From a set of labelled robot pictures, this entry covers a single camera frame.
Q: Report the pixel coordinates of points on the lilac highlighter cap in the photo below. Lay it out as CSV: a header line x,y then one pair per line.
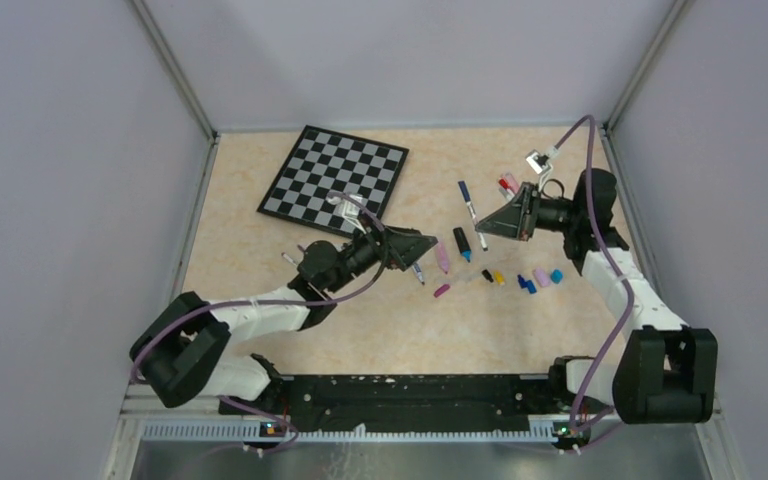
x,y
542,277

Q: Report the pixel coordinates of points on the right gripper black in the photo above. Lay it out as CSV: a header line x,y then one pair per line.
x,y
512,220

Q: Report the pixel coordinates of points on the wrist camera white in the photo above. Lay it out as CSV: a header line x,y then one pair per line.
x,y
541,163
349,210

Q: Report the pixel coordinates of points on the light blue highlighter cap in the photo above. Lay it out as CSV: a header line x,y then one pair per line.
x,y
556,276

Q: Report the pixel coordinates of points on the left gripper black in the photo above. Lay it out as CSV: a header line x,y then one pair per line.
x,y
406,246

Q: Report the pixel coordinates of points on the thin marker pink cap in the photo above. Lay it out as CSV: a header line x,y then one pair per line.
x,y
511,181

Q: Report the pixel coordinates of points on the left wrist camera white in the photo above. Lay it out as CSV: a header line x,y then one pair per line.
x,y
349,210

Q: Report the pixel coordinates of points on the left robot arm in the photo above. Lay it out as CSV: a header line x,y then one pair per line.
x,y
184,352

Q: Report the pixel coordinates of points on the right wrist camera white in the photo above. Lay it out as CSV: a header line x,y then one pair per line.
x,y
541,163

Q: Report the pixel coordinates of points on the white marker red cap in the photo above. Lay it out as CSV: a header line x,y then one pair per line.
x,y
505,189

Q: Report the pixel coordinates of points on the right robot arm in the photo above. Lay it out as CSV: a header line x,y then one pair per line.
x,y
667,371

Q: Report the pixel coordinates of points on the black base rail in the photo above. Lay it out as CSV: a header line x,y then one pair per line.
x,y
417,404

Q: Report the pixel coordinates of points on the white marker blue cap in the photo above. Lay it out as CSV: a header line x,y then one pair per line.
x,y
419,273

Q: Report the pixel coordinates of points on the black highlighter blue cap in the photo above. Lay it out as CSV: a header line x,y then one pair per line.
x,y
462,243

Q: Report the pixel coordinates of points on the lilac highlighter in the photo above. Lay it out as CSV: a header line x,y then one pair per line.
x,y
441,257

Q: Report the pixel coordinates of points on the black grey chessboard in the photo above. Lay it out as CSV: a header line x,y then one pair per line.
x,y
323,160

